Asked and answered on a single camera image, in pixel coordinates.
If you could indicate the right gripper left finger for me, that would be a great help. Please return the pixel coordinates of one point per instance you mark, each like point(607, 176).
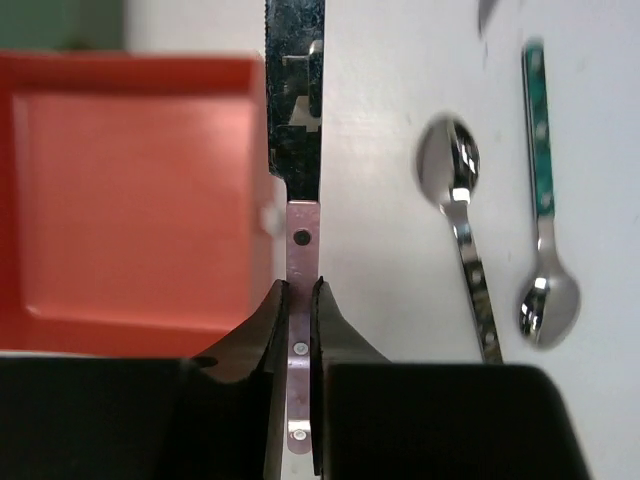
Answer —
point(243, 404)

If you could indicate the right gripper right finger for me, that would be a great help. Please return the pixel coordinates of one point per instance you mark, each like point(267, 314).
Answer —
point(333, 340)

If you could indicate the pink handled knife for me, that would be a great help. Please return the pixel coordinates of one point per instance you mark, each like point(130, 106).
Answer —
point(294, 54)

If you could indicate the red container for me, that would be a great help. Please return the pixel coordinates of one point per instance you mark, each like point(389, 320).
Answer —
point(132, 195)

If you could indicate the green container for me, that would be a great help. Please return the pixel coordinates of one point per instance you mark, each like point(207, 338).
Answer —
point(63, 25)

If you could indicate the black handled spoon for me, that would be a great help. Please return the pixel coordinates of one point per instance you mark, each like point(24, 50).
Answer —
point(447, 171)

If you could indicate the green handled spoon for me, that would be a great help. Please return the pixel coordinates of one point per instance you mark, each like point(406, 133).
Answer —
point(551, 298)

